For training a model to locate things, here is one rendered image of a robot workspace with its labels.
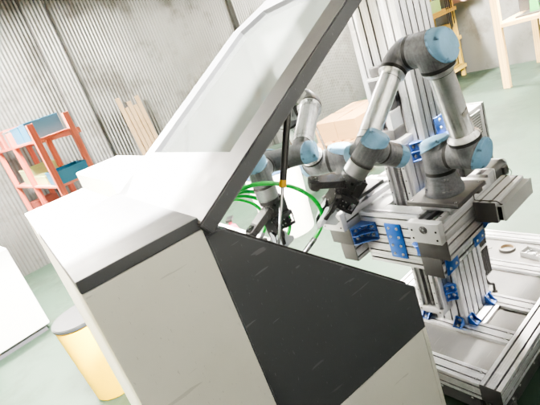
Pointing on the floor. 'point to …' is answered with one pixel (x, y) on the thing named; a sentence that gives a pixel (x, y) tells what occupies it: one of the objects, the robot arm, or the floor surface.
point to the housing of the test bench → (151, 300)
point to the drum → (86, 354)
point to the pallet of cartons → (341, 124)
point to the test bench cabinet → (403, 378)
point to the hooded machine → (17, 308)
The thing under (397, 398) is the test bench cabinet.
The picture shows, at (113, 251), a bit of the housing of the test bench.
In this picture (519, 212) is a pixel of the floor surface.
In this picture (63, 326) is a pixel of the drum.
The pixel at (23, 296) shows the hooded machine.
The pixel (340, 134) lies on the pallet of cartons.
